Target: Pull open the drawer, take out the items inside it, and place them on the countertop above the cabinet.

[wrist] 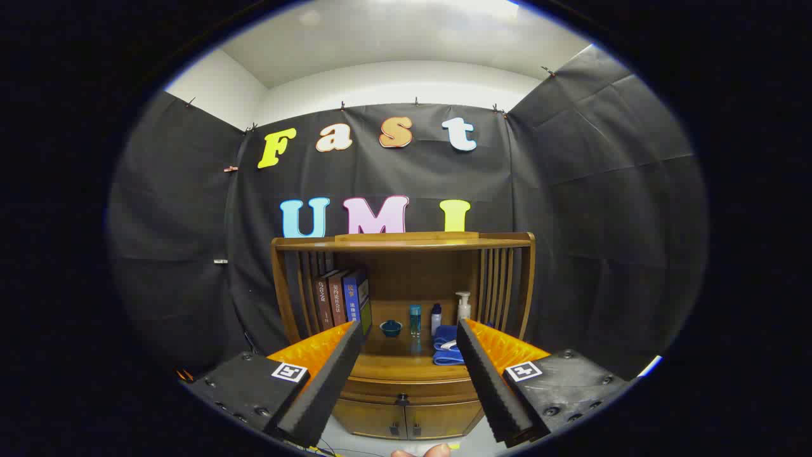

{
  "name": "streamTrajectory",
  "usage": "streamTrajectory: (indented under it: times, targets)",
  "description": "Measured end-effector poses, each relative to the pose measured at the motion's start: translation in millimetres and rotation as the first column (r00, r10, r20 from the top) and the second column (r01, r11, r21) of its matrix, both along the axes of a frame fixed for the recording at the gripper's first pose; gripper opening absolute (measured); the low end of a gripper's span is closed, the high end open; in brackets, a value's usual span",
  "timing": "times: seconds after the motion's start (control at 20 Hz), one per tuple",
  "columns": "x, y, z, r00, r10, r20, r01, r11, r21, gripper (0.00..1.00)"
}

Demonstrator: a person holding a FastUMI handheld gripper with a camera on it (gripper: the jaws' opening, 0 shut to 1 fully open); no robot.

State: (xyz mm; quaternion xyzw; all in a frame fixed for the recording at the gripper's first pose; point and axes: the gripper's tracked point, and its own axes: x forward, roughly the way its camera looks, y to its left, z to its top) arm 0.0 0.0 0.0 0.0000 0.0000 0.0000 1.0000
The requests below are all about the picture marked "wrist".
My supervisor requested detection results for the reddish brown book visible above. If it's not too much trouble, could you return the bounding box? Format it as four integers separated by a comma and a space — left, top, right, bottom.
326, 270, 349, 327

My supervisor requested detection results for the wooden cabinet door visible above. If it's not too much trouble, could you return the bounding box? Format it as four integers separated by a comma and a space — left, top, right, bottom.
405, 400, 485, 440
331, 399, 406, 440

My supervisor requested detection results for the blue folded towel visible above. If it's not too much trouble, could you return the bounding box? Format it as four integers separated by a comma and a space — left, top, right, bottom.
433, 324, 468, 366

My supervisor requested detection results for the black backdrop cloth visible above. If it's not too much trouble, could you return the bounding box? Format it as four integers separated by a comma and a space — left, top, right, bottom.
107, 44, 708, 381

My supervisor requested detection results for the wooden drawer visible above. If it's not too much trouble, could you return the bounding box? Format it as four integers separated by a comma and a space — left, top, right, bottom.
339, 376, 481, 407

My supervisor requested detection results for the tangle of floor cables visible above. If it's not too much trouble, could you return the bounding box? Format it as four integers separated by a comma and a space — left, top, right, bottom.
314, 439, 362, 457

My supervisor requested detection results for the wooden cabinet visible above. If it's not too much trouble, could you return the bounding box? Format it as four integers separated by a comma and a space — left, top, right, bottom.
271, 232, 537, 440

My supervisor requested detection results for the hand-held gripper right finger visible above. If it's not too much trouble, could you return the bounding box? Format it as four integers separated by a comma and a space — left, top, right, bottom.
455, 319, 635, 448

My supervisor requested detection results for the blue book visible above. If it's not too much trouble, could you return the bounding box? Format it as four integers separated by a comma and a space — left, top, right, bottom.
343, 270, 372, 337

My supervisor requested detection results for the wooden countertop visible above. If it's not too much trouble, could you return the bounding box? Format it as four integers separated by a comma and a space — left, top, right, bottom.
351, 300, 481, 381

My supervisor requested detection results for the dark brown book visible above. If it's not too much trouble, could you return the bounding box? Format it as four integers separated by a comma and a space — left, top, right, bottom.
313, 274, 334, 331

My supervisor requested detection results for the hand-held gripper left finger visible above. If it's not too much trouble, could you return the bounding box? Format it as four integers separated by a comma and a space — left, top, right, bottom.
184, 321, 363, 449

